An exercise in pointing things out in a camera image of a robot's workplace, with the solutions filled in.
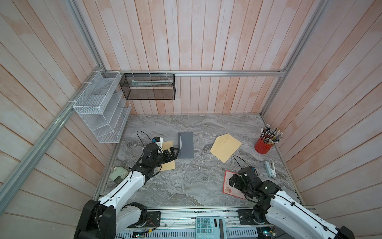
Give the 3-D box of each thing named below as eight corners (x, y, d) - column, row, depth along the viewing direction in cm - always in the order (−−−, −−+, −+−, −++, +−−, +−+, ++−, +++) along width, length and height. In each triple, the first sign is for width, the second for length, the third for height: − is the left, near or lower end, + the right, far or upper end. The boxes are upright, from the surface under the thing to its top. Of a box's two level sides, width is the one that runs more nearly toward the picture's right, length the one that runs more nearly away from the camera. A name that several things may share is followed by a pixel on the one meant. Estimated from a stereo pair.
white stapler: (266, 176, 90) (268, 174, 88) (264, 162, 96) (266, 160, 94) (274, 178, 89) (276, 176, 87) (271, 163, 95) (273, 161, 93)
